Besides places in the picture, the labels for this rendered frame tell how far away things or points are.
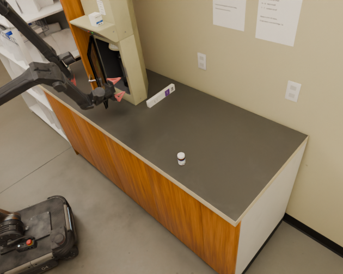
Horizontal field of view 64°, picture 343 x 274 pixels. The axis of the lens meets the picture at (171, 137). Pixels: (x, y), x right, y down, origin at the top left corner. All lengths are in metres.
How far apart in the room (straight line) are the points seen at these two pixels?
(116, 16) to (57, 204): 1.55
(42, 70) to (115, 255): 1.57
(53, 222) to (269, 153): 1.69
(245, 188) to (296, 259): 1.03
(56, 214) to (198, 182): 1.37
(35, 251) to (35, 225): 0.21
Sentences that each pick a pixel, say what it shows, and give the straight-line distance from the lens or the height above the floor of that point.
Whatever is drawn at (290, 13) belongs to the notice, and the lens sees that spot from 1.48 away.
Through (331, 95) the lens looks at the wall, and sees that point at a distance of 1.56.
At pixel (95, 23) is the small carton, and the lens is 1.71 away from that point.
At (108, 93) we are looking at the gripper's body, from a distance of 1.62.
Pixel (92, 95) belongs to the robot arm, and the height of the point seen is 1.27.
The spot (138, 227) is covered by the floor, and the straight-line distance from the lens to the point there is 2.40.
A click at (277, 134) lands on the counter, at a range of 1.66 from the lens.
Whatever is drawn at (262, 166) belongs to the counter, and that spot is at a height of 0.94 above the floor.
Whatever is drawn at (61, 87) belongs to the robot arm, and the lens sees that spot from 1.26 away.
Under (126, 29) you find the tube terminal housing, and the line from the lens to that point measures 1.74.
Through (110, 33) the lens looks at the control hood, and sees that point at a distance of 1.68.
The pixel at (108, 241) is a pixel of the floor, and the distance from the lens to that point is 2.42.
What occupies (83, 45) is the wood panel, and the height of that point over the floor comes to 1.32.
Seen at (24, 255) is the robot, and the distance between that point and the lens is 2.36.
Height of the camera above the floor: 2.05
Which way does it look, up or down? 43 degrees down
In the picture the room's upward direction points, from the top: 9 degrees counter-clockwise
